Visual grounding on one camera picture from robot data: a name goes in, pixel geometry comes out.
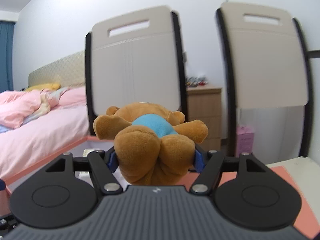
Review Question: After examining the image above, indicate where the bed with pink sheet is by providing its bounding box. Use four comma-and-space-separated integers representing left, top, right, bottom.
1, 105, 89, 181

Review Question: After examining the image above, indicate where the left beige folding chair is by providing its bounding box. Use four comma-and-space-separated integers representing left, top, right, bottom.
85, 5, 188, 123

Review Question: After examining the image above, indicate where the small pink box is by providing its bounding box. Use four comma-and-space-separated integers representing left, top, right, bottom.
236, 126, 254, 156

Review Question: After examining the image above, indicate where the beige quilted headboard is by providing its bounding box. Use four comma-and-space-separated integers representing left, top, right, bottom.
28, 51, 85, 88

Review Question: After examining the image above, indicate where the salmon pink box base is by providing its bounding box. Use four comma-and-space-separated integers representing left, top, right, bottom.
3, 135, 116, 215

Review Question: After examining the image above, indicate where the wall socket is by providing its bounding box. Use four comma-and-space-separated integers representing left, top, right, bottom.
183, 51, 187, 62

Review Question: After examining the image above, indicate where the white tissue pack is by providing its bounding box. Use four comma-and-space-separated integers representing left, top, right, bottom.
82, 148, 95, 157

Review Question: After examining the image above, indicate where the clutter on nightstand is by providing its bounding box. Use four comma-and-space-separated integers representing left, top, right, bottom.
185, 76, 208, 87

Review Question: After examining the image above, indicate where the pink crumpled duvet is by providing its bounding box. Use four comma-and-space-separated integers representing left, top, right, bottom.
1, 87, 68, 129

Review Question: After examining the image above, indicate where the brown teddy bear plush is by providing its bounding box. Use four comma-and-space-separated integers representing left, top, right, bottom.
93, 102, 208, 185

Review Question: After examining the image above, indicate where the yellow plush on bed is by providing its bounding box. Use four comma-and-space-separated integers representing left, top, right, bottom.
25, 83, 61, 91

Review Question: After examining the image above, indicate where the wooden nightstand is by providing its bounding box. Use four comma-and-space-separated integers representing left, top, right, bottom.
187, 85, 222, 151

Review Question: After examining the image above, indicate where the blue curtain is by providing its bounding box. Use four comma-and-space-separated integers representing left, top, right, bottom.
0, 21, 15, 92

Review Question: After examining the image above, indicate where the pink pillow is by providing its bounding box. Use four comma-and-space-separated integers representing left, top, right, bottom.
51, 86, 87, 109

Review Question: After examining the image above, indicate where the beige folding chair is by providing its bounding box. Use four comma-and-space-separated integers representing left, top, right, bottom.
215, 2, 313, 164
85, 5, 188, 123

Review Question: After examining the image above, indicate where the right beige folding chair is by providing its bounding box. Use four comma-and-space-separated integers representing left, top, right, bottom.
215, 2, 313, 164

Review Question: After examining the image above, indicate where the salmon pink box lid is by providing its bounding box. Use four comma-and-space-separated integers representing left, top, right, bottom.
188, 160, 319, 239

